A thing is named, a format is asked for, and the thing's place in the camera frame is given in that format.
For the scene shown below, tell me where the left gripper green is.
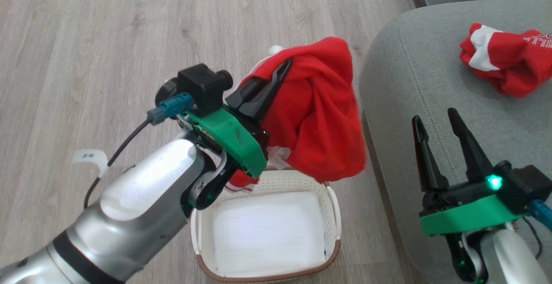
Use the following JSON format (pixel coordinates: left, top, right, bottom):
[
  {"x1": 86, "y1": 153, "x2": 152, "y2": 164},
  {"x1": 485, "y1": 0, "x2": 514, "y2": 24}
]
[{"x1": 188, "y1": 59, "x2": 293, "y2": 179}]

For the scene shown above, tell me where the red white striped jersey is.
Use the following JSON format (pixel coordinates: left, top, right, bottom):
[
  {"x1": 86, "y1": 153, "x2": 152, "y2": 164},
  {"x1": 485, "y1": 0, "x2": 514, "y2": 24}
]
[{"x1": 458, "y1": 22, "x2": 552, "y2": 98}]

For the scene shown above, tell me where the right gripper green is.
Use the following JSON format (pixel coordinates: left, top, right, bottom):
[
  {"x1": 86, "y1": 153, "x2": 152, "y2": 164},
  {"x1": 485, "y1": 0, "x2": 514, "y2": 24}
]
[{"x1": 412, "y1": 108, "x2": 527, "y2": 237}]

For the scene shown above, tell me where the blue cable connector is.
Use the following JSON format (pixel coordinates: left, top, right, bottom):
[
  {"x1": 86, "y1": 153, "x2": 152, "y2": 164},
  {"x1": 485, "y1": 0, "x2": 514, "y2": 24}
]
[
  {"x1": 147, "y1": 93, "x2": 193, "y2": 125},
  {"x1": 528, "y1": 199, "x2": 552, "y2": 233}
]

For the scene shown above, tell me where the left blue cable connector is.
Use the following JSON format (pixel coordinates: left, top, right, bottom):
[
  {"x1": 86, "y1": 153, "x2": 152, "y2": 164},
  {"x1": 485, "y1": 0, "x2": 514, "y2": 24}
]
[{"x1": 147, "y1": 93, "x2": 193, "y2": 125}]

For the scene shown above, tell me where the white plastic laundry basket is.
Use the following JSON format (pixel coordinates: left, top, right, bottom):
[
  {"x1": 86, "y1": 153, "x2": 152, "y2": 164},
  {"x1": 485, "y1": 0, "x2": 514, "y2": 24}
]
[{"x1": 191, "y1": 169, "x2": 342, "y2": 283}]

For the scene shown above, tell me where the grey-green fabric sofa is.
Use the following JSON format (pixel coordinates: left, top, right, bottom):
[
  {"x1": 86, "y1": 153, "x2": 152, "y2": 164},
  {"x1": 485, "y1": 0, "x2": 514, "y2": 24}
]
[{"x1": 359, "y1": 0, "x2": 552, "y2": 284}]

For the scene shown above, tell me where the right blue cable connector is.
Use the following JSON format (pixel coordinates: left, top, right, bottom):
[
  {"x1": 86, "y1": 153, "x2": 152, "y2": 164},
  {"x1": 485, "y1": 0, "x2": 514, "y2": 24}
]
[{"x1": 528, "y1": 199, "x2": 552, "y2": 233}]

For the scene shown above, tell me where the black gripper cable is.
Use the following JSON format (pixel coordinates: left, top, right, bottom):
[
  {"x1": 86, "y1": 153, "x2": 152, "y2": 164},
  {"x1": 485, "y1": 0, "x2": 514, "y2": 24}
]
[
  {"x1": 83, "y1": 118, "x2": 152, "y2": 209},
  {"x1": 524, "y1": 217, "x2": 545, "y2": 259}
]

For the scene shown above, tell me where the red cloth garment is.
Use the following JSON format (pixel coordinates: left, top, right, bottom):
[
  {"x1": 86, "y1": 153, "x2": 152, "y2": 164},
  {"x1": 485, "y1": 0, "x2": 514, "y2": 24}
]
[{"x1": 226, "y1": 37, "x2": 367, "y2": 192}]

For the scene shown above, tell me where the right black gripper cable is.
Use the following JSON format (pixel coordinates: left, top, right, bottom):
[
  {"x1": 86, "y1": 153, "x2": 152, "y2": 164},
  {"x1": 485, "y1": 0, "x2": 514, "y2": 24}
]
[{"x1": 524, "y1": 217, "x2": 545, "y2": 259}]

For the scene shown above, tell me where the white cable label tag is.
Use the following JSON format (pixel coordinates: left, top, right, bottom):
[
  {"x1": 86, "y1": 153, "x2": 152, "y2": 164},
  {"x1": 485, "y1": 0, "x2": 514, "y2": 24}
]
[{"x1": 71, "y1": 149, "x2": 109, "y2": 179}]

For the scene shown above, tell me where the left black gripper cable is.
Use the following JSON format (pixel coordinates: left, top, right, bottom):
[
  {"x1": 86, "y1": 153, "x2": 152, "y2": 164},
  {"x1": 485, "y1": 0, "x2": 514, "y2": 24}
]
[{"x1": 83, "y1": 118, "x2": 152, "y2": 209}]

